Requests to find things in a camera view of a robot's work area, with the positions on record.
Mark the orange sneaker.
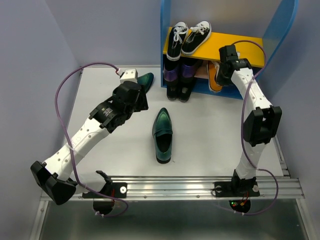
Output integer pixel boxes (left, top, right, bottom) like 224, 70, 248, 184
207, 61, 223, 93

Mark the green loafer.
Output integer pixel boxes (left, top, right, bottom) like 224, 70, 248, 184
152, 107, 173, 164
112, 73, 154, 101

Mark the black slip-on sneaker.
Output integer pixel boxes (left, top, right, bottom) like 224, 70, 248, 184
165, 80, 180, 101

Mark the black lace-up sneaker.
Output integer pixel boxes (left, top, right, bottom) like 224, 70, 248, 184
178, 80, 196, 103

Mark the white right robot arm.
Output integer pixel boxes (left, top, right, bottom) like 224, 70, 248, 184
214, 44, 282, 198

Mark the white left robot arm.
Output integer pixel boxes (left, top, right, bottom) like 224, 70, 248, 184
30, 81, 149, 205

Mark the blue shoe shelf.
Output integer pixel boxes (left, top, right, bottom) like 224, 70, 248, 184
160, 0, 299, 100

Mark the purple boot right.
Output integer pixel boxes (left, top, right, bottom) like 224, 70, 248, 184
180, 58, 202, 83

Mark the purple boot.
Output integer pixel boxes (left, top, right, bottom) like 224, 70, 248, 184
163, 59, 180, 83
180, 58, 202, 83

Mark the black white sneaker right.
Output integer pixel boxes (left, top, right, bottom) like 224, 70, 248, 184
181, 20, 212, 56

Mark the black white sneaker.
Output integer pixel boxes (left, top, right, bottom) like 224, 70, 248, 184
181, 20, 212, 56
166, 21, 189, 61

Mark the purple boot left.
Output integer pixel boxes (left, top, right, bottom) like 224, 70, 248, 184
163, 59, 180, 83

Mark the black white sneaker left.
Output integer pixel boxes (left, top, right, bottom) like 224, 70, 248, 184
166, 21, 189, 61

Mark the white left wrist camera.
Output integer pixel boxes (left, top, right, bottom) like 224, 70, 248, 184
119, 68, 138, 84

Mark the aluminium mounting rail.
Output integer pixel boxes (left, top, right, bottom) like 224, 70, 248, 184
39, 176, 306, 201

